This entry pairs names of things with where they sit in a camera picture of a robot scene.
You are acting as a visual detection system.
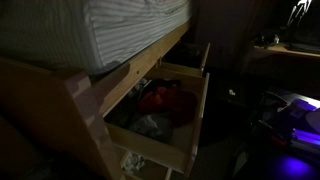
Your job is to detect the white desk lamp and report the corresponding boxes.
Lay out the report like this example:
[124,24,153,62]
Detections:
[285,0,314,29]

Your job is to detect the low wooden drawer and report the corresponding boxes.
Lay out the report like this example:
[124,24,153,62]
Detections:
[118,149,175,180]

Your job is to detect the white striped mattress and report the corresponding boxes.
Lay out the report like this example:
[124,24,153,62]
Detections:
[0,0,193,74]

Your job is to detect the black piece of clothing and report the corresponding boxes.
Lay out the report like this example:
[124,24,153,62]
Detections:
[106,96,141,131]

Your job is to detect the white crumpled cloth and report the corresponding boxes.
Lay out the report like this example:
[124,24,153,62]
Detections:
[124,152,146,175]

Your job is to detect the wooden bed frame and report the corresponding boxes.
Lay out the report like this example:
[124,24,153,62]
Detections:
[0,20,193,180]

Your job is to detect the large wooden drawer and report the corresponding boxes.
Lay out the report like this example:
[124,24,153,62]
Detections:
[104,68,211,178]

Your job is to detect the wooden desk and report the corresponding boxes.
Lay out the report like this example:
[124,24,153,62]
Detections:
[249,42,320,62]

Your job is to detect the grey piece of clothing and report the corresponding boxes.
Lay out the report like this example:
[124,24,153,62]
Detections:
[127,113,175,145]

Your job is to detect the white striped cloth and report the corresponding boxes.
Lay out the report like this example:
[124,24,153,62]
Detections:
[130,78,152,98]

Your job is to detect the red piece of clothing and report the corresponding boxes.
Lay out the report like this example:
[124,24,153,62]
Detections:
[137,84,200,127]

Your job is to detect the dark keyboard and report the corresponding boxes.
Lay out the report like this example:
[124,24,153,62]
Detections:
[289,40,320,55]

